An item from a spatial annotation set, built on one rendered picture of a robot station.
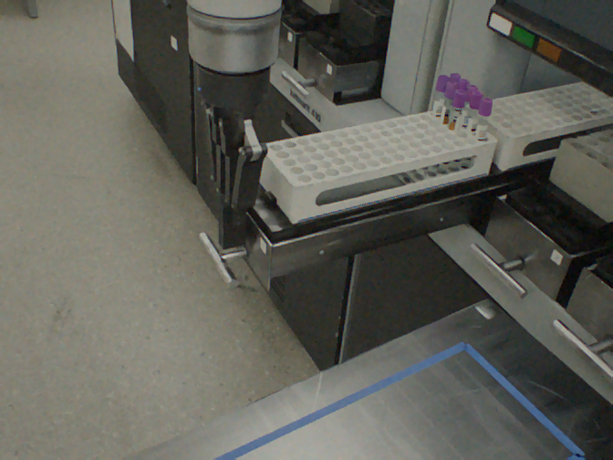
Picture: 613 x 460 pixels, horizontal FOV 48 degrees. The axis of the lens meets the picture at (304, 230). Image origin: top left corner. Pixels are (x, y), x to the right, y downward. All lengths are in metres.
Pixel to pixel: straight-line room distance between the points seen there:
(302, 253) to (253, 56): 0.25
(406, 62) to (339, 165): 0.41
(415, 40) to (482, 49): 0.16
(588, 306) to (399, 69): 0.55
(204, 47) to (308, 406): 0.34
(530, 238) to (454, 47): 0.34
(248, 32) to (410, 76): 0.56
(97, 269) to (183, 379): 0.48
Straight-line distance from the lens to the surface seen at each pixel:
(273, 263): 0.80
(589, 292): 0.86
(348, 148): 0.86
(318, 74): 1.28
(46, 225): 2.22
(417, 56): 1.17
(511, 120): 0.99
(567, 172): 0.94
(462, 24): 1.08
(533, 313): 0.94
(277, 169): 0.81
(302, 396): 0.61
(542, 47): 0.93
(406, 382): 0.64
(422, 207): 0.88
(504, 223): 0.93
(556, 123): 1.03
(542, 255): 0.89
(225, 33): 0.67
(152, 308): 1.89
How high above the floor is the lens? 1.29
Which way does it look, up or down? 37 degrees down
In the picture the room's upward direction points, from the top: 5 degrees clockwise
